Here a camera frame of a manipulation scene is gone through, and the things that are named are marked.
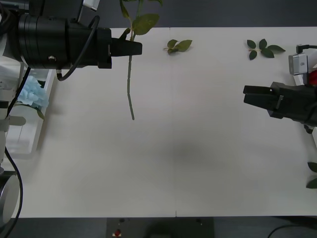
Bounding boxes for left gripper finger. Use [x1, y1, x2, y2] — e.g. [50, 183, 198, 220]
[110, 37, 143, 49]
[110, 47, 143, 58]

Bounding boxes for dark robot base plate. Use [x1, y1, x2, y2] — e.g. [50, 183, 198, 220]
[106, 218, 215, 238]

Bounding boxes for loose green leaf twig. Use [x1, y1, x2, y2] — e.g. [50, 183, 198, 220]
[247, 38, 287, 61]
[163, 39, 193, 55]

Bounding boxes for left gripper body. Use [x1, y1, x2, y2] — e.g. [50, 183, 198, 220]
[65, 21, 112, 70]

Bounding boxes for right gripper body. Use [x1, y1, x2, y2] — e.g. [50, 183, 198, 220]
[266, 81, 317, 124]

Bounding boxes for thin black cable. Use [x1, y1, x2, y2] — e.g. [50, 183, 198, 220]
[268, 224, 317, 238]

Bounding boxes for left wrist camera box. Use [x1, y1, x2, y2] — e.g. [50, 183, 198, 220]
[83, 0, 100, 12]

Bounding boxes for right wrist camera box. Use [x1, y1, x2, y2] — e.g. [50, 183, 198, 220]
[288, 53, 310, 75]

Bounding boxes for small pale blue flower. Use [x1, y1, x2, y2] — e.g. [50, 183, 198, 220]
[14, 75, 50, 120]

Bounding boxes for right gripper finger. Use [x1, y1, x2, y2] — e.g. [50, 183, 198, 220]
[243, 93, 276, 113]
[243, 85, 275, 96]

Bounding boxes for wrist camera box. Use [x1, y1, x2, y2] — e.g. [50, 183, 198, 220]
[83, 0, 100, 12]
[288, 53, 310, 75]

